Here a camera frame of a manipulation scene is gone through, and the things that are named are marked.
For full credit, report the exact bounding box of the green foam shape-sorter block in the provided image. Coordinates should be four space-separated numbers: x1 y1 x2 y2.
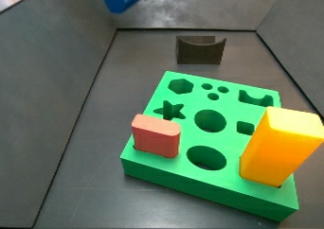
121 71 299 221

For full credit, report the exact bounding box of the red rounded block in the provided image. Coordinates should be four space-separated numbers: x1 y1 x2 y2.
132 114 181 158

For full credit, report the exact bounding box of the black curved cradle stand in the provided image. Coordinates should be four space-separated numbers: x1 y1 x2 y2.
176 36 227 64

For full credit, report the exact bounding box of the yellow rectangular block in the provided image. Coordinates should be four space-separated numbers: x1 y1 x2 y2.
240 107 324 187

